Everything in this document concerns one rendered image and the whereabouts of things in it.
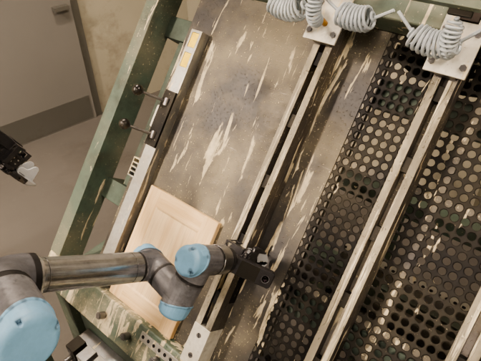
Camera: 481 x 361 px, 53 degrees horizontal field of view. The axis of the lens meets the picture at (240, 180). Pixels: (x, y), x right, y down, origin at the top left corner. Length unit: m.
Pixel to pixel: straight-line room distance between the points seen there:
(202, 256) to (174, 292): 0.12
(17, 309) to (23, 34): 3.44
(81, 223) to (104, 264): 0.80
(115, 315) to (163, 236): 0.32
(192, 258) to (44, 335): 0.35
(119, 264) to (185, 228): 0.45
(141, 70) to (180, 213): 0.58
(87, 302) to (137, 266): 0.65
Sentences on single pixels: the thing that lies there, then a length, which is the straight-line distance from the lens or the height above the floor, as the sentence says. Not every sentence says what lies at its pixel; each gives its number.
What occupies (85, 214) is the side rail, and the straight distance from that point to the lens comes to 1.92.
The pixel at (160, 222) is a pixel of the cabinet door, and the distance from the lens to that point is 1.64.
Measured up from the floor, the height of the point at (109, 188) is 1.09.
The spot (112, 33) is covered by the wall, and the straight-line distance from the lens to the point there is 4.59.
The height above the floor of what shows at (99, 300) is 0.89.
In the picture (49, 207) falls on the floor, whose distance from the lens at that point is 3.71.
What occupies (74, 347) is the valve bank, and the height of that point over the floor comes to 0.77.
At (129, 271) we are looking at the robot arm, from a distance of 1.18.
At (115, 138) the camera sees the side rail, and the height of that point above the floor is 1.26.
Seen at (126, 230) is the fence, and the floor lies 1.07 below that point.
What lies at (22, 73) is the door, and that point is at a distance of 4.29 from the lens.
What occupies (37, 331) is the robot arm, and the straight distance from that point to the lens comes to 0.92.
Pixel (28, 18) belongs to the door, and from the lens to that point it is 4.20.
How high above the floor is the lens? 2.21
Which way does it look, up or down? 37 degrees down
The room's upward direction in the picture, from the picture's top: 2 degrees counter-clockwise
